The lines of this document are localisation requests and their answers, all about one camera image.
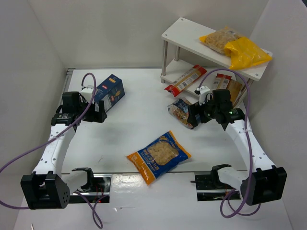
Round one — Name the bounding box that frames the blue orange pasta bag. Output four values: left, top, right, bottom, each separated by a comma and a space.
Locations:
127, 131, 191, 185

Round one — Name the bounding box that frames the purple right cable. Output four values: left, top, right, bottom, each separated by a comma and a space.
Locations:
197, 68, 261, 219

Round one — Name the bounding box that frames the blue pasta box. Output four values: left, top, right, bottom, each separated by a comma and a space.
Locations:
94, 74, 125, 112

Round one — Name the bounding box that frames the purple cable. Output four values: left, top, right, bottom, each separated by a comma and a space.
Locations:
197, 68, 261, 219
0, 72, 104, 229

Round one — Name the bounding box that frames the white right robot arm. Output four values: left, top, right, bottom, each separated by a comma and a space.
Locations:
199, 86, 287, 206

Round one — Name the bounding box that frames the clear yellow pasta bag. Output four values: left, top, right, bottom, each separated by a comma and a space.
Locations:
199, 26, 244, 55

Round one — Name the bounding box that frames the white two-tier shelf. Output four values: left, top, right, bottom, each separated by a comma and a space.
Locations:
160, 17, 273, 107

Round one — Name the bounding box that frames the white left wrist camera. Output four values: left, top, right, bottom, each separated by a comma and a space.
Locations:
80, 85, 96, 102

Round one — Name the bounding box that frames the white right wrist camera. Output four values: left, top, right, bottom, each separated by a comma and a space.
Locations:
194, 86, 211, 105

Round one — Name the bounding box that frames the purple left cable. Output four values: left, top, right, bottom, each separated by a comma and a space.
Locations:
0, 72, 104, 229

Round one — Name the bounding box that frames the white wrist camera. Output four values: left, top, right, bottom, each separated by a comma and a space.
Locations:
194, 86, 211, 105
80, 85, 96, 102

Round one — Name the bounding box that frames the blue clear pasta bag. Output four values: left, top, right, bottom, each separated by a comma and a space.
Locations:
167, 97, 201, 129

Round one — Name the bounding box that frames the red spaghetti pack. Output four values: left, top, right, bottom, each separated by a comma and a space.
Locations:
164, 65, 207, 97
211, 73, 242, 104

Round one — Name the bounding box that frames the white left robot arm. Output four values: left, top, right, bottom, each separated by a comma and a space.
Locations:
21, 92, 191, 210

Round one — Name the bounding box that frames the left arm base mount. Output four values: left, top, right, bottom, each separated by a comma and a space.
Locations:
70, 167, 112, 204

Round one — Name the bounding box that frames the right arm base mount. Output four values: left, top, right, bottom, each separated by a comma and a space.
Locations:
190, 164, 234, 202

